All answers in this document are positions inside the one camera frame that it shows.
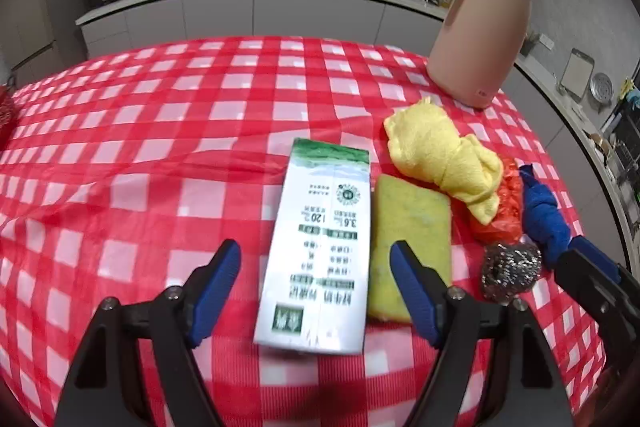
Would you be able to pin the white green milk carton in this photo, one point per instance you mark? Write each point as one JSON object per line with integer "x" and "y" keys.
{"x": 320, "y": 232}

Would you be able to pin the white cutting board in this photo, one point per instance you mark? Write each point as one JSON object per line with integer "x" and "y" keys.
{"x": 576, "y": 74}

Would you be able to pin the cyan hanging cloth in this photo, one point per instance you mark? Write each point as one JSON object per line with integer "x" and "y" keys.
{"x": 631, "y": 94}

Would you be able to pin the red checked tablecloth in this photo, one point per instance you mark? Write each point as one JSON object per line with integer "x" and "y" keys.
{"x": 150, "y": 157}

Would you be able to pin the orange plastic bag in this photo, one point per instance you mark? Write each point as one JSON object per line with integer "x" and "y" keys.
{"x": 505, "y": 207}

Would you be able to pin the pink thermos jug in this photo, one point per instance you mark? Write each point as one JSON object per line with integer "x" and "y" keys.
{"x": 480, "y": 32}

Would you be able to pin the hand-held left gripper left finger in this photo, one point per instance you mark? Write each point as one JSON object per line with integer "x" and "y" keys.
{"x": 215, "y": 287}

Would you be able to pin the yellow cloth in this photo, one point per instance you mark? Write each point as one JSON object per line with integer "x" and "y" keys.
{"x": 435, "y": 147}

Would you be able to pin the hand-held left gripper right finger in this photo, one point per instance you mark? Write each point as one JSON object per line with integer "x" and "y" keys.
{"x": 415, "y": 292}

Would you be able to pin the beige refrigerator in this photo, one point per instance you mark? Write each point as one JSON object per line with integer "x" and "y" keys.
{"x": 45, "y": 32}

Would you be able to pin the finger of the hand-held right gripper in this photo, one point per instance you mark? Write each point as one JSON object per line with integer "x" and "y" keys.
{"x": 600, "y": 259}
{"x": 582, "y": 282}

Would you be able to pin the steel wool scourer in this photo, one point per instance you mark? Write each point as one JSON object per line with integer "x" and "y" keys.
{"x": 510, "y": 272}

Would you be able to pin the round metal steamer plate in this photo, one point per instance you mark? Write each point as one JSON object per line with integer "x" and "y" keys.
{"x": 601, "y": 88}

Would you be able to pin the wall socket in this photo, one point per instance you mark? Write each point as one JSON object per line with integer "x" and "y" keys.
{"x": 545, "y": 42}

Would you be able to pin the black chopstick holder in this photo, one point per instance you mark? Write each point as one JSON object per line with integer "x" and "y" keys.
{"x": 529, "y": 46}

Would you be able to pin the yellow sponge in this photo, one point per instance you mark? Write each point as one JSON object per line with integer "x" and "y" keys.
{"x": 400, "y": 217}

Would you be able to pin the blue cloth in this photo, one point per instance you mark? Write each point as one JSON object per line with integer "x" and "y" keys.
{"x": 542, "y": 217}

